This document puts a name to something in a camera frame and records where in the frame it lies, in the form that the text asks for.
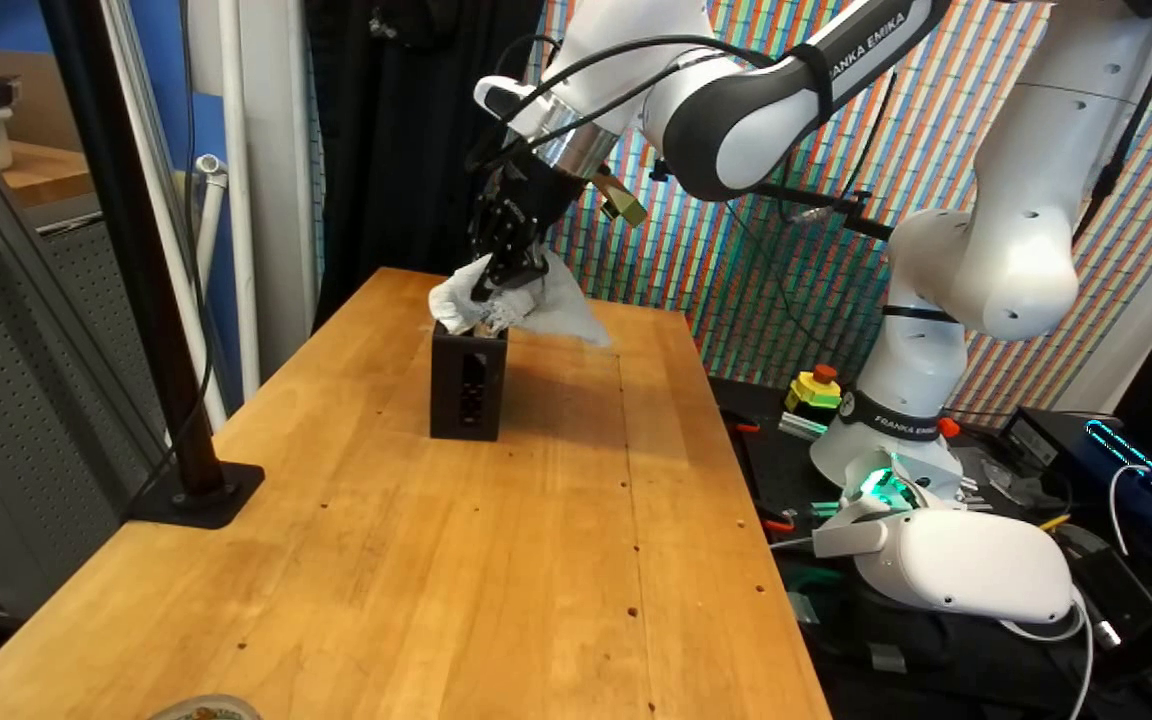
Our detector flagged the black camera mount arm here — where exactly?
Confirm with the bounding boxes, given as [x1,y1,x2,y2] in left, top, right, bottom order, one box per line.
[646,151,896,245]

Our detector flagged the yellow red emergency button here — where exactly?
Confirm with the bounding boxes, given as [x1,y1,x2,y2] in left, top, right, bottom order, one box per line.
[782,359,849,422]

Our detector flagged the white VR headset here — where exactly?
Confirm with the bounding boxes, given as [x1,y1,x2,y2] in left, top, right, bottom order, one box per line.
[809,504,1092,631]

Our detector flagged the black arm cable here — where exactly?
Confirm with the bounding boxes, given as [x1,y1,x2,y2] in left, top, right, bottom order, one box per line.
[1072,0,1152,250]

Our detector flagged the colourful striped backdrop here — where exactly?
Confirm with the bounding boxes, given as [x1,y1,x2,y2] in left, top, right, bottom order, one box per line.
[533,0,1152,422]

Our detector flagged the black perforated box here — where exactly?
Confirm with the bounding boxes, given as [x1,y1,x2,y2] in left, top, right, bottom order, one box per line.
[429,320,517,445]

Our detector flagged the aluminium frame post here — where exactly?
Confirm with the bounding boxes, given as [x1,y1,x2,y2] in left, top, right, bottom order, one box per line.
[90,0,228,431]

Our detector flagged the black pole stand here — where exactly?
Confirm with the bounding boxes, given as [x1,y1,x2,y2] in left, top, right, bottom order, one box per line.
[36,0,267,532]

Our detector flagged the black curtain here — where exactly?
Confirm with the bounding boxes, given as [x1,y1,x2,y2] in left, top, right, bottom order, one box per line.
[302,0,554,333]

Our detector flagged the aluminium frame rail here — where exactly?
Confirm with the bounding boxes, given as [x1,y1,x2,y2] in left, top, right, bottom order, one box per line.
[0,86,175,466]

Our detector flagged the wooden shelf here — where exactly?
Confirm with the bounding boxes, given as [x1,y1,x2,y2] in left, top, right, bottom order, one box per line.
[0,136,98,238]

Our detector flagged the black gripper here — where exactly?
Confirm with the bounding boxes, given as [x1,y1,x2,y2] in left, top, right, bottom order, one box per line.
[467,140,586,299]

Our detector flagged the white headset cable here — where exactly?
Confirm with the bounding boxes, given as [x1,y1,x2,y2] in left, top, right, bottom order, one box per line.
[997,584,1103,720]

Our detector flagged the grey perforated metal panel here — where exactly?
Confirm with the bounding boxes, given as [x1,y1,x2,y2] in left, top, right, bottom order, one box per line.
[0,211,175,623]

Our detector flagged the white terry towel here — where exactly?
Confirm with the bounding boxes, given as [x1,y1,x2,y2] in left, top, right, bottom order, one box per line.
[424,254,615,358]

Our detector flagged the black equipment cart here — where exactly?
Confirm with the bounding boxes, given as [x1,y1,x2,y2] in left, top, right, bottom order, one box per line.
[712,378,1152,720]

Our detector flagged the black case blue edges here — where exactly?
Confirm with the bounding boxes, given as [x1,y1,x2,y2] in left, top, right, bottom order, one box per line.
[1081,412,1152,582]

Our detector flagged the white pipe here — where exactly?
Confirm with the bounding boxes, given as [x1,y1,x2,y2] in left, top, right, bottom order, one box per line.
[183,148,236,431]

